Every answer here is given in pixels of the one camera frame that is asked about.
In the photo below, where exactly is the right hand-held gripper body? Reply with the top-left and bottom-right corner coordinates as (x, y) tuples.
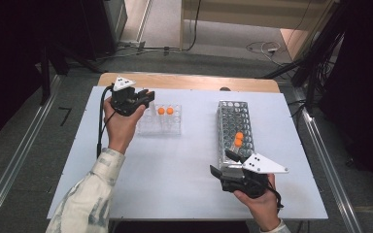
(220, 152), (289, 199)

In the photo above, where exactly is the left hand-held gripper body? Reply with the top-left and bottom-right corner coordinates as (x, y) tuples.
(110, 76), (145, 117)

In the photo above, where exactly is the clear acrylic tube rack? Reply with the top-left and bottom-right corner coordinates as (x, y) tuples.
(135, 103), (183, 136)

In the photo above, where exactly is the perforated metal tube rack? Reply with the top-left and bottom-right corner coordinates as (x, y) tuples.
(216, 99), (259, 172)

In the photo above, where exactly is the person's right hand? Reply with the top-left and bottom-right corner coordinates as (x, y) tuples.
(232, 173), (281, 232)

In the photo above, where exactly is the person's left hand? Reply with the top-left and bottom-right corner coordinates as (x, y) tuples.
(102, 96), (148, 154)

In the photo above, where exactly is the grey power strip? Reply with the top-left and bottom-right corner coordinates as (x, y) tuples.
(119, 40), (147, 50)

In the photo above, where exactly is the dark cabinet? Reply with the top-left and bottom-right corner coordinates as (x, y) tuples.
(79, 0), (129, 61)

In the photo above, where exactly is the black metal stand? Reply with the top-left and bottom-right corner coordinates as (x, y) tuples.
(38, 42), (105, 106)
(255, 0), (351, 116)

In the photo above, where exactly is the black curtain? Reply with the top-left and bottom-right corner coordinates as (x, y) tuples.
(317, 0), (373, 192)
(0, 0), (88, 153)

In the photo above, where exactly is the light wooden furniture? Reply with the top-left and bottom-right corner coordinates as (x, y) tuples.
(179, 0), (339, 61)

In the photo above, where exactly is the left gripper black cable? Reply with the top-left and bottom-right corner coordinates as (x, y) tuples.
(96, 84), (115, 159)

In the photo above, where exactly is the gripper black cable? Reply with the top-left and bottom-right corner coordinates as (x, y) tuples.
(96, 84), (115, 159)
(265, 181), (285, 212)

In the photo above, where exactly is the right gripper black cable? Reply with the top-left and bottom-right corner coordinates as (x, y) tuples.
(265, 181), (285, 212)

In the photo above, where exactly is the black floor cable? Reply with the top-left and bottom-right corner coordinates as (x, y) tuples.
(96, 0), (202, 62)

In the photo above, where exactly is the aluminium floor rail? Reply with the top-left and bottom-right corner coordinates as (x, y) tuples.
(0, 75), (62, 233)
(289, 85), (365, 233)

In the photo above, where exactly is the white floor cable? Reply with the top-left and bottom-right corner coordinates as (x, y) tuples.
(246, 40), (292, 66)

